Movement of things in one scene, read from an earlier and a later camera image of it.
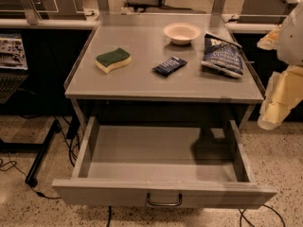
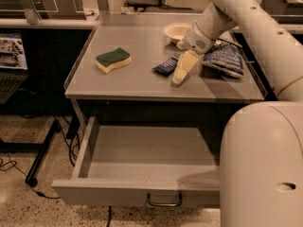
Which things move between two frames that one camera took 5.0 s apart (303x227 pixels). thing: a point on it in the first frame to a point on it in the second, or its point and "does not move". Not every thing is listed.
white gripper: (292, 38) to (196, 41)
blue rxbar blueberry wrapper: (169, 65) does not move
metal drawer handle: (165, 204) does not move
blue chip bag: (222, 56) does not move
